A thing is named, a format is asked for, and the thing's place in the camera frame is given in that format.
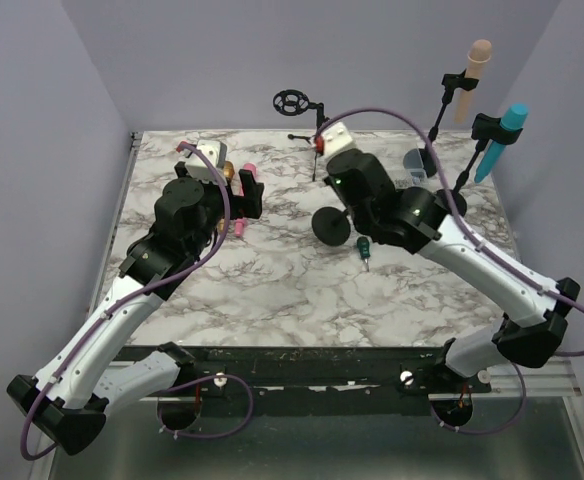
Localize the black stand holding beige microphone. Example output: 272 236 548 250
417 70 479 178

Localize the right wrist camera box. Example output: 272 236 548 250
314 121 356 161

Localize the black round-base shock mount stand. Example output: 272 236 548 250
311 206 351 247

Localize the black stand holding teal microphone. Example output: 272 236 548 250
434 113 523 216

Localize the gold microphone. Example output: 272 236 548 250
217 160 235 233

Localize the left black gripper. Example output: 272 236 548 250
177 163 263 258

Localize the pink microphone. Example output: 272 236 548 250
234 163 257 238

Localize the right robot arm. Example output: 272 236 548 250
325 147 580 392

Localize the clear plastic screw box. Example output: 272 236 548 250
394 148 428 188

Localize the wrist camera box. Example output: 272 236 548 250
176 139 227 185
314 121 356 161

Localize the black tripod shock mount stand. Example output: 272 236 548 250
272 88 338 183

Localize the black front mounting rail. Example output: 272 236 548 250
115 343 519 424

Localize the beige microphone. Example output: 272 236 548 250
454 39 492 124

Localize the green handled screwdriver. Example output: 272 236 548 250
356 236 371 272

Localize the teal microphone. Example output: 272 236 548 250
472 103 529 184

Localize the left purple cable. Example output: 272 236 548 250
20 142 232 461

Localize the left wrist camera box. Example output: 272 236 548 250
176 139 227 185

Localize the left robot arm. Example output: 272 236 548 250
7 163 265 455

